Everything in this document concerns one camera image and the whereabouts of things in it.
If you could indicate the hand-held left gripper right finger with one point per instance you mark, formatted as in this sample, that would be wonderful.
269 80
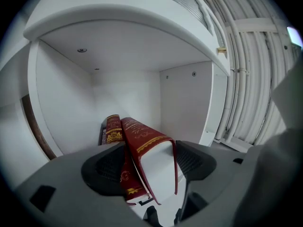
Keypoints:
213 185

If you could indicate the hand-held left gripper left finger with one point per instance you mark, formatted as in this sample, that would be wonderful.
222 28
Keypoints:
71 197

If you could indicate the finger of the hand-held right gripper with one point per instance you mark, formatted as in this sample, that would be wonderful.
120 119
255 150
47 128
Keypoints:
272 174

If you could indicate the red gold-print hardcover book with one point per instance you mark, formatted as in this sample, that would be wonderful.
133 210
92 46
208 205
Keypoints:
146 136
113 136

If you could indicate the white shelf cabinet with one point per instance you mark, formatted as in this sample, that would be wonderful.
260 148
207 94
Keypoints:
118 91

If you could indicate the brass door knob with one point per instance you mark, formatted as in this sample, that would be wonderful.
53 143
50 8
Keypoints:
222 50

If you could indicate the bright ceiling lamp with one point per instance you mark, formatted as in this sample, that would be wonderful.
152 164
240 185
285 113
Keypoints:
294 35

